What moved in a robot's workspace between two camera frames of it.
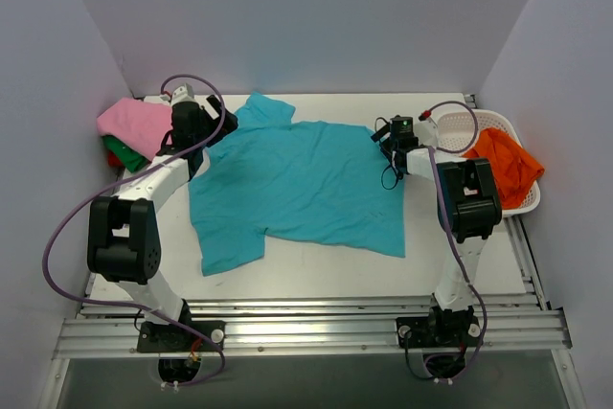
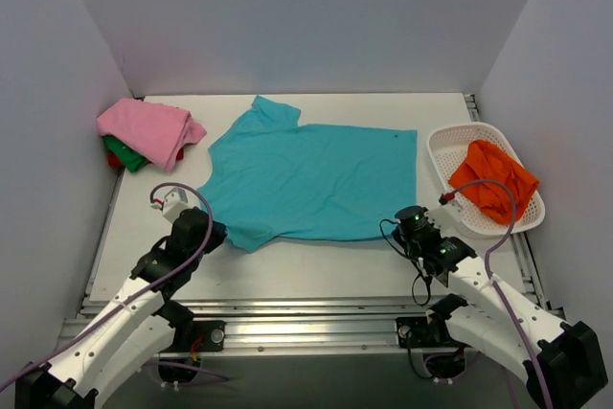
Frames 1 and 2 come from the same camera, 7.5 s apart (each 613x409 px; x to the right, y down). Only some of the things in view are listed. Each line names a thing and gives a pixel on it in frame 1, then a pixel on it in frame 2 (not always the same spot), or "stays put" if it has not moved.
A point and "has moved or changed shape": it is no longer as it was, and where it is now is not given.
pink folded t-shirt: x=142 y=125 stays put
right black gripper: x=388 y=144 to x=402 y=235
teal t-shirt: x=316 y=181 has moved or changed shape
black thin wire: x=390 y=166 to x=409 y=258
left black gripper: x=214 y=111 to x=216 y=230
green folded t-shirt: x=130 y=160 stays put
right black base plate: x=442 y=328 stays put
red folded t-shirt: x=113 y=160 stays put
